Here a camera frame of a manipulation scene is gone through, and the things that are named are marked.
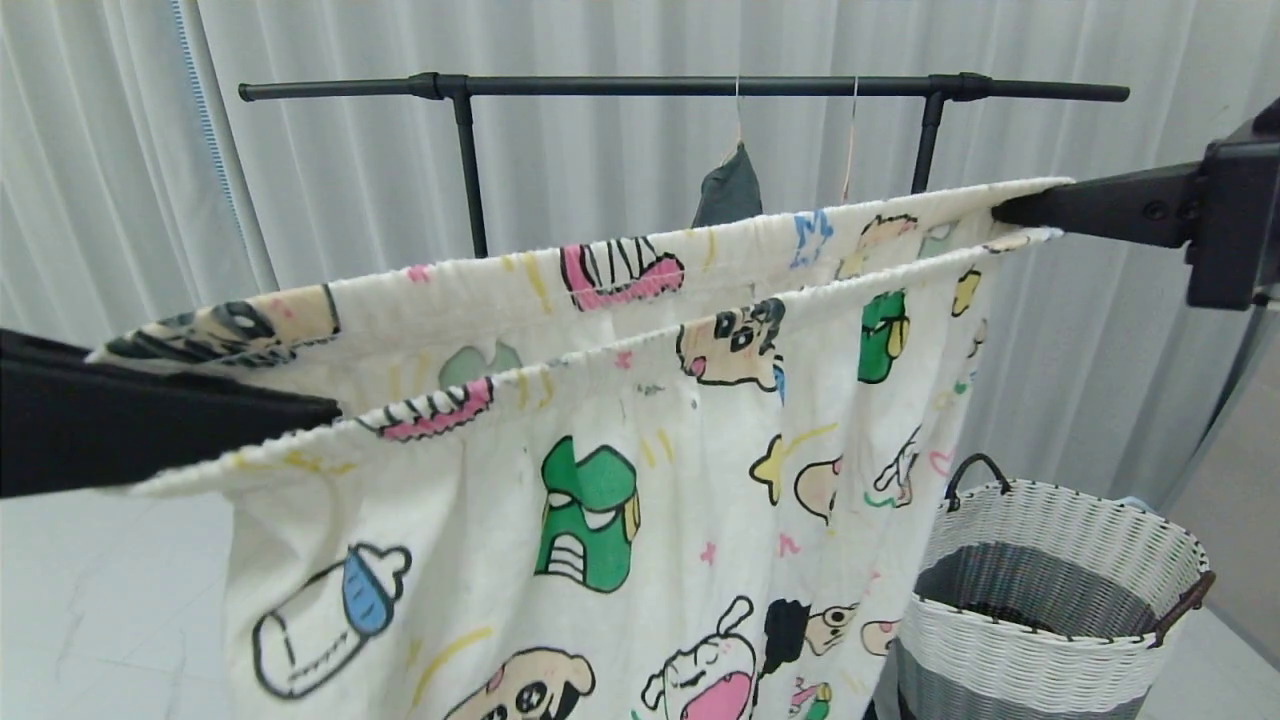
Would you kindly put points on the pink clothes hanger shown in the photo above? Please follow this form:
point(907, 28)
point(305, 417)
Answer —
point(851, 140)
point(738, 110)

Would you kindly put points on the dark grey t-shirt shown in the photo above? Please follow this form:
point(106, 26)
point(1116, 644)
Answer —
point(728, 195)

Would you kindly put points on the cream printed garment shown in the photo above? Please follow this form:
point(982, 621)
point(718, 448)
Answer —
point(600, 450)

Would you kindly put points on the white laundry basket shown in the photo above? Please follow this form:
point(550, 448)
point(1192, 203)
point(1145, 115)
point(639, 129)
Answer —
point(1050, 520)

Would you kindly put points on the white curtain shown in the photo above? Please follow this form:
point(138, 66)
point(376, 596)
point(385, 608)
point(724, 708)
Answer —
point(400, 170)

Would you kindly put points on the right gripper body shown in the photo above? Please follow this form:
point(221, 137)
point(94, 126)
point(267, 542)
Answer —
point(1235, 220)

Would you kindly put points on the black clothes rack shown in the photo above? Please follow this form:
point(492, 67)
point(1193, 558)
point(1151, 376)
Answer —
point(600, 86)

